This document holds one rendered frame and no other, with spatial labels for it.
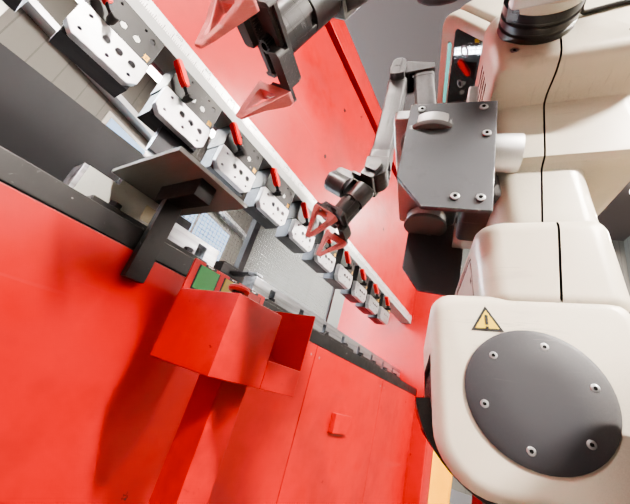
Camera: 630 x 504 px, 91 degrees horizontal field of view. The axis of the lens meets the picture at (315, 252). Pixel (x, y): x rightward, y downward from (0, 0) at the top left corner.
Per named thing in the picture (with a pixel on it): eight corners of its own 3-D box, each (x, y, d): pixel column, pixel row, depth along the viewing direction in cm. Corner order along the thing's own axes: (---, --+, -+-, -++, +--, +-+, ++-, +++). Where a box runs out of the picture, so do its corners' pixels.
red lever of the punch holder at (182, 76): (183, 57, 76) (196, 100, 79) (174, 63, 78) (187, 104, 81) (177, 56, 75) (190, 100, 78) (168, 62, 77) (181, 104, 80)
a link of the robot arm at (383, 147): (410, 56, 90) (410, 89, 100) (390, 58, 92) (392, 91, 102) (384, 170, 74) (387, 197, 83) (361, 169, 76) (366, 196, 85)
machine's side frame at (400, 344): (414, 551, 180) (450, 220, 270) (298, 488, 228) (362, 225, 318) (424, 542, 198) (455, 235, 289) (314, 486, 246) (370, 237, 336)
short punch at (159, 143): (144, 154, 76) (162, 126, 79) (140, 155, 77) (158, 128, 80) (177, 180, 83) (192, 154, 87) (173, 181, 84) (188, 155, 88)
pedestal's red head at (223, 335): (207, 376, 41) (253, 256, 48) (148, 355, 50) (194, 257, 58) (293, 397, 55) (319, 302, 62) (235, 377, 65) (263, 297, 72)
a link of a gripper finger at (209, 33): (170, 20, 35) (229, -26, 36) (206, 80, 41) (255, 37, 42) (202, 30, 31) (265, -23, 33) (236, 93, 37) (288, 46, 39)
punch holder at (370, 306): (367, 307, 176) (373, 280, 182) (354, 305, 181) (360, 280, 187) (377, 315, 187) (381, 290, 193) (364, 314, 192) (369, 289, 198)
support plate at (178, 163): (179, 149, 54) (181, 145, 54) (110, 171, 69) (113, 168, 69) (246, 208, 67) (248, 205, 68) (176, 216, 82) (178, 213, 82)
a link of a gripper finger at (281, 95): (205, 79, 40) (254, 36, 42) (232, 123, 47) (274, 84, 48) (235, 91, 37) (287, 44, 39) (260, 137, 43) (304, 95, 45)
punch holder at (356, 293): (353, 294, 161) (360, 265, 168) (339, 293, 166) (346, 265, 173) (364, 304, 172) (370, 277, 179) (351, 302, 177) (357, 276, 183)
